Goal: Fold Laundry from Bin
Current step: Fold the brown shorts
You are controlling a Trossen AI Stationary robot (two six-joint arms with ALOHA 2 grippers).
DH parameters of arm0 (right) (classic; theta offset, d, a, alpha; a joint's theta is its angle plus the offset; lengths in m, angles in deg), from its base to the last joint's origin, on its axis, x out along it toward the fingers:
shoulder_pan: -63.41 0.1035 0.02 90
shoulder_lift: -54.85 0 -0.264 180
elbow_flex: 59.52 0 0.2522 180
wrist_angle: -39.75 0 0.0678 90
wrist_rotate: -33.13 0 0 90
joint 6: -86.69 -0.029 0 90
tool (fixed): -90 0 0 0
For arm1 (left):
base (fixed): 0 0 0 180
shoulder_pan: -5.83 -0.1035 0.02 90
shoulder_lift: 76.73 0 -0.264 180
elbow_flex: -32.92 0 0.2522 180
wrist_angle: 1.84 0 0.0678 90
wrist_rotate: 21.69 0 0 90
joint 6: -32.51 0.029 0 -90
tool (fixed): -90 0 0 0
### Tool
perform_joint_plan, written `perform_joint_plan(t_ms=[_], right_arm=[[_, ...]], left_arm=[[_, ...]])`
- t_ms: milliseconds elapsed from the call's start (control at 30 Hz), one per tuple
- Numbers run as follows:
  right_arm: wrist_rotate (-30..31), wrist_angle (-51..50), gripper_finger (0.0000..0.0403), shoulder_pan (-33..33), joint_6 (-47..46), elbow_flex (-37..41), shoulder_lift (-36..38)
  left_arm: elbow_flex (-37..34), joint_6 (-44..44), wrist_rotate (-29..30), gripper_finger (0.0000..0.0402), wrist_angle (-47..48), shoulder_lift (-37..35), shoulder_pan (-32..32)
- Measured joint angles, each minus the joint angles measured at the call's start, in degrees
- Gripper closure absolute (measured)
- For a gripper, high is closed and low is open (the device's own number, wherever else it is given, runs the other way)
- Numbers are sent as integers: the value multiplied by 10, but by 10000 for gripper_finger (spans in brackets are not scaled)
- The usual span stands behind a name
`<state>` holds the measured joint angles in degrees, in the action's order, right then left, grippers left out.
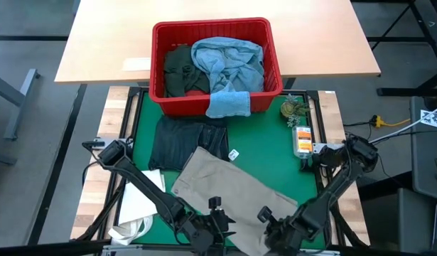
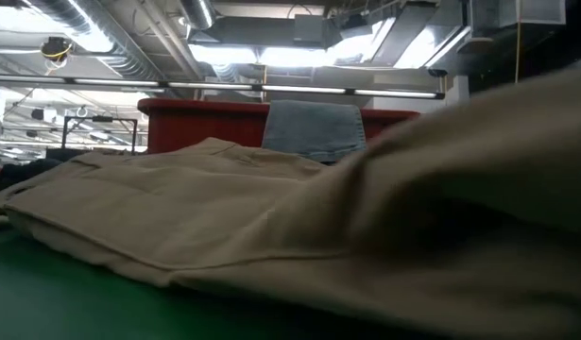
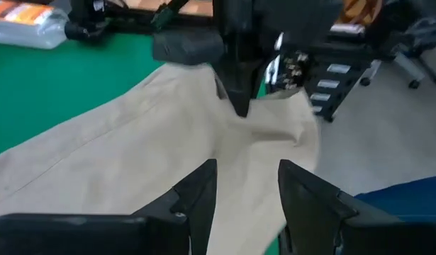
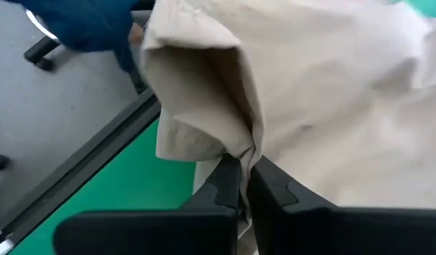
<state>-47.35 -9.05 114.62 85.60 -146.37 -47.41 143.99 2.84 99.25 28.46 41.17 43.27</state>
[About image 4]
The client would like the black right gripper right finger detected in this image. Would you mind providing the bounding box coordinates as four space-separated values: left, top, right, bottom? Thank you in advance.
247 155 436 255

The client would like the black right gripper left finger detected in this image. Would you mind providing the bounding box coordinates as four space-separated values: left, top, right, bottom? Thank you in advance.
53 154 242 255

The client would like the beige garment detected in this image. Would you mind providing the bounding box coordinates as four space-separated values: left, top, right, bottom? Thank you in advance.
139 0 436 255

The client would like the black office chair base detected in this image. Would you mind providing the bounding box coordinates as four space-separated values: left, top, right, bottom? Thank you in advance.
0 8 62 171

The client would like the person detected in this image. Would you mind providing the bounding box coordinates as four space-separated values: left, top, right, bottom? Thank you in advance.
4 0 155 74

